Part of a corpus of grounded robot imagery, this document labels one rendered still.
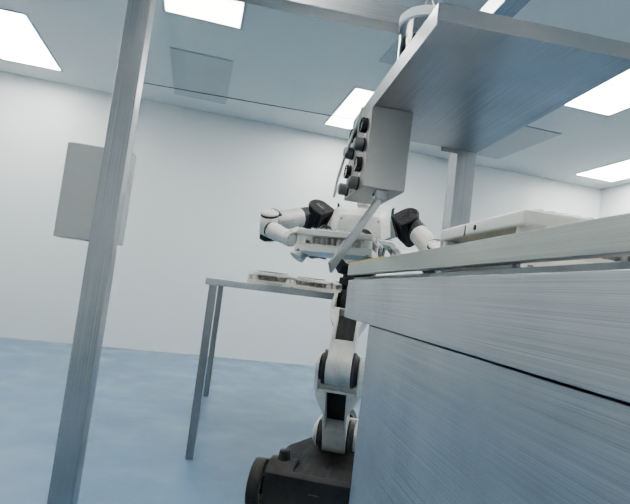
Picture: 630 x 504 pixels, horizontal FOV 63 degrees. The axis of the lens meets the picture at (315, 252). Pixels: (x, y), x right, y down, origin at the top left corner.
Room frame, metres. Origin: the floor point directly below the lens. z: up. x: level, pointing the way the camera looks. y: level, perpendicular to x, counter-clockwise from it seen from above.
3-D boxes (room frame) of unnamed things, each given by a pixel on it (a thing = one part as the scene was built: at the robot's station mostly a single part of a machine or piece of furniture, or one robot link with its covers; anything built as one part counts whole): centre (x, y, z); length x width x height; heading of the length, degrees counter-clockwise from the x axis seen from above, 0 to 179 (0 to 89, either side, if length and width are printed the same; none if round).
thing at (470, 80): (1.13, -0.29, 1.36); 0.62 x 0.38 x 0.04; 8
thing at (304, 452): (2.31, -0.19, 0.19); 0.64 x 0.52 x 0.33; 170
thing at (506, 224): (0.72, -0.34, 1.00); 0.25 x 0.24 x 0.02; 99
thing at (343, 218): (2.38, -0.21, 1.16); 0.34 x 0.30 x 0.36; 80
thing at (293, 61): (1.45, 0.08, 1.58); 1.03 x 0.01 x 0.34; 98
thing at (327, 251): (1.70, -0.08, 1.03); 0.24 x 0.24 x 0.02; 78
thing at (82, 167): (1.40, 0.62, 1.08); 0.17 x 0.06 x 0.26; 98
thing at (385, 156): (1.31, -0.13, 1.25); 0.22 x 0.11 x 0.20; 8
